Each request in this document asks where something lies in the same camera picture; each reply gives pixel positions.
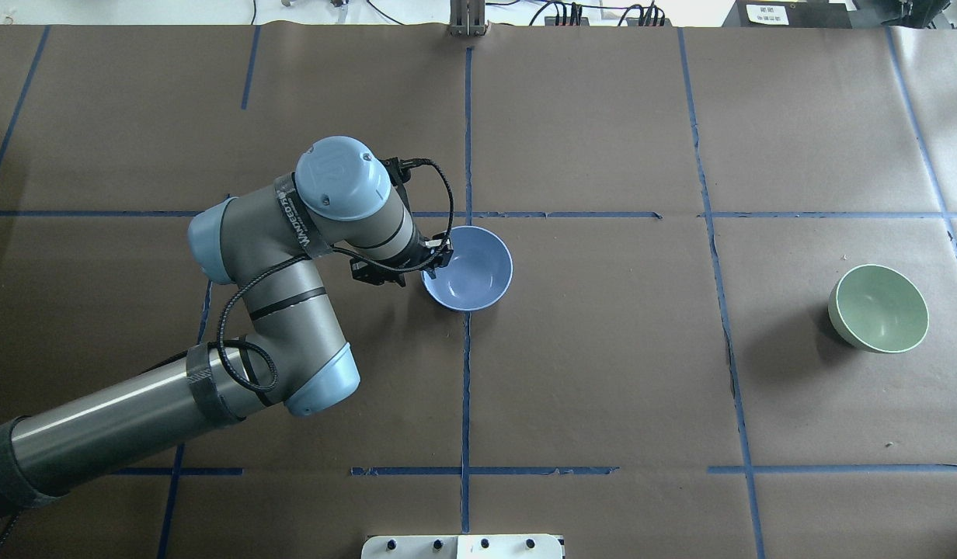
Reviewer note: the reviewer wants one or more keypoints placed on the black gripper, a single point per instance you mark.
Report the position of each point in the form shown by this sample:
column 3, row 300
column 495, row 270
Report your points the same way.
column 434, row 257

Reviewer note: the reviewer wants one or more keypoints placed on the blue bowl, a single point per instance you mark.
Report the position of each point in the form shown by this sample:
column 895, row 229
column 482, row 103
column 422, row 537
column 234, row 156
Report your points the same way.
column 478, row 274

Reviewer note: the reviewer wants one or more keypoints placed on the green bowl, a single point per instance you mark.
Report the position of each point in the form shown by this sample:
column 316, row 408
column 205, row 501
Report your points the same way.
column 876, row 309

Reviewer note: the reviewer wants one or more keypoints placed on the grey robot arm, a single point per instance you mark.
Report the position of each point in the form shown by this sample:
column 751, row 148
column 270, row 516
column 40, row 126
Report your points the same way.
column 277, row 340

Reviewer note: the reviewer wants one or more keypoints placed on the black power strip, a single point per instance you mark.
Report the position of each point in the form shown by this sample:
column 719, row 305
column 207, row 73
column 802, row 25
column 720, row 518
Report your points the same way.
column 574, row 14

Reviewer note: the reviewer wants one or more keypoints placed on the black power box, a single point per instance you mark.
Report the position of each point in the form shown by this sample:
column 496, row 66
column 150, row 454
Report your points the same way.
column 791, row 14

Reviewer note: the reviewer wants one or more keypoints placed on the aluminium frame post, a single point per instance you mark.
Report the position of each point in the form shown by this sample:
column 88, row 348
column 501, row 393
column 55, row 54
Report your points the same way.
column 468, row 18

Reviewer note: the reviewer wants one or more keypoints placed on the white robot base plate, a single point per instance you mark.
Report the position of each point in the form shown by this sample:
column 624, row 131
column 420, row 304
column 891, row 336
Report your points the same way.
column 509, row 545

